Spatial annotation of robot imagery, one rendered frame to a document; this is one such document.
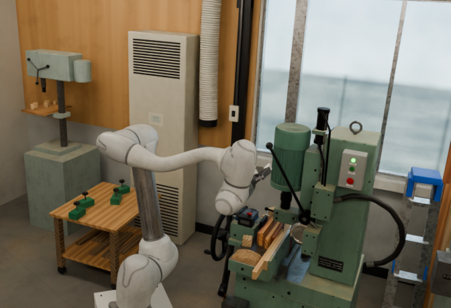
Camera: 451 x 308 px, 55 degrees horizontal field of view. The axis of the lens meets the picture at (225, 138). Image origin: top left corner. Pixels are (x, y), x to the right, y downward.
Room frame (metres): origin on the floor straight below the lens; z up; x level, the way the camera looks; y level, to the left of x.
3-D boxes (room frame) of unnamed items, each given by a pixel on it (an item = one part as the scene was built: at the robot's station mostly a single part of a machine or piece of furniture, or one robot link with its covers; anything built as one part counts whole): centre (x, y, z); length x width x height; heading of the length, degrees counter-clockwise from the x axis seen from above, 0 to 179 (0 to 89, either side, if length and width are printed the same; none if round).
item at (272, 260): (2.00, -0.35, 0.93); 0.60 x 0.02 x 0.06; 156
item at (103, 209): (3.05, 0.88, 0.32); 0.66 x 0.57 x 0.64; 160
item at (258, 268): (1.91, -0.27, 0.92); 0.54 x 0.02 x 0.04; 156
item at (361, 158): (1.79, -0.56, 1.40); 0.10 x 0.06 x 0.16; 66
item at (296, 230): (1.88, -0.40, 1.02); 0.12 x 0.03 x 0.12; 66
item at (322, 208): (1.82, -0.46, 1.23); 0.09 x 0.08 x 0.15; 66
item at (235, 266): (2.06, -0.22, 0.87); 0.61 x 0.30 x 0.06; 156
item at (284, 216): (2.03, -0.34, 1.03); 0.14 x 0.07 x 0.09; 66
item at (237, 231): (2.10, -0.14, 0.91); 0.15 x 0.14 x 0.09; 156
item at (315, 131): (1.99, -0.46, 1.54); 0.08 x 0.08 x 0.17; 66
